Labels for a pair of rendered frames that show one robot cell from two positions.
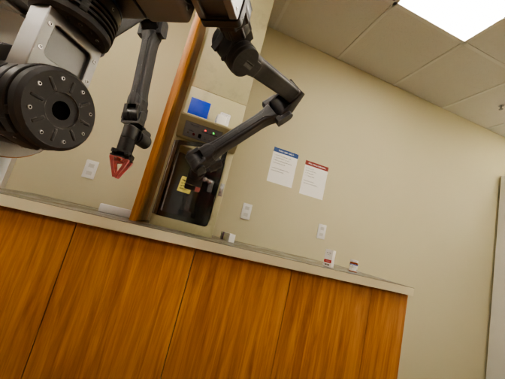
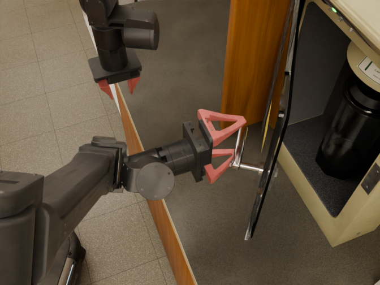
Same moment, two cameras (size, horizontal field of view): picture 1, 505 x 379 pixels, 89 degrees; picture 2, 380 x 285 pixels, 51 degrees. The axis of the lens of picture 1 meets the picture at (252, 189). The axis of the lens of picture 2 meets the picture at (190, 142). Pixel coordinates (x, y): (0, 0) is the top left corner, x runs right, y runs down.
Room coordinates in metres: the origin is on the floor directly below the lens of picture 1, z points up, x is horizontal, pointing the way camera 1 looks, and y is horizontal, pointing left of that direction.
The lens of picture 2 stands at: (1.05, -0.14, 1.76)
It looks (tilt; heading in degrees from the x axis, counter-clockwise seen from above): 54 degrees down; 83
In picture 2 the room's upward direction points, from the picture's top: straight up
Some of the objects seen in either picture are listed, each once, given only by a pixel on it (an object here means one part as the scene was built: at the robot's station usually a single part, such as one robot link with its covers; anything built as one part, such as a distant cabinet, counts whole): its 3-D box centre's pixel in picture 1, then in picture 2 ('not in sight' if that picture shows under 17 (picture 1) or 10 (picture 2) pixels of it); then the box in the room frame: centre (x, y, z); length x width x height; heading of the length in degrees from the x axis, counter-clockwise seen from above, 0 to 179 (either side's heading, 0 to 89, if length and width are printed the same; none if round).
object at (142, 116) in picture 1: (137, 129); (125, 17); (1.00, 0.50, 1.30); 0.11 x 0.09 x 0.12; 165
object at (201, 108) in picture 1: (198, 111); not in sight; (1.27, 0.37, 1.56); 0.10 x 0.10 x 0.09; 15
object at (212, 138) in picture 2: not in sight; (219, 132); (1.15, 0.26, 1.24); 0.09 x 0.07 x 0.07; 15
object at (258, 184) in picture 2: (190, 180); (270, 125); (1.25, 0.30, 1.19); 0.30 x 0.01 x 0.40; 70
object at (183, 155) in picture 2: (196, 173); (180, 156); (1.08, 0.25, 1.20); 0.07 x 0.07 x 0.10; 15
